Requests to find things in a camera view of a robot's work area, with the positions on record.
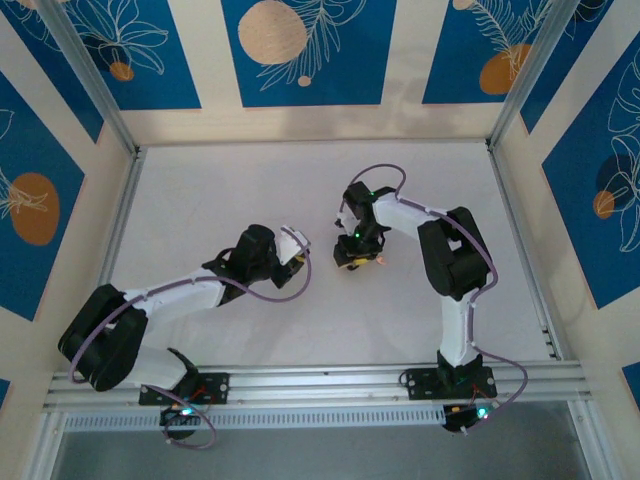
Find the aluminium frame post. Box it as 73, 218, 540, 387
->
487, 0, 576, 151
34, 0, 141, 159

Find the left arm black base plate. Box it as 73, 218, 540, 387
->
138, 372, 231, 407

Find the aluminium mounting rail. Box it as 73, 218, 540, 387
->
42, 363, 586, 414

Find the aluminium table side rail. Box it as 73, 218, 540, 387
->
27, 147, 149, 480
487, 142, 621, 480

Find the grey slotted cable duct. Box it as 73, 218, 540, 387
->
62, 403, 447, 432

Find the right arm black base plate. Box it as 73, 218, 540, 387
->
403, 366, 499, 401

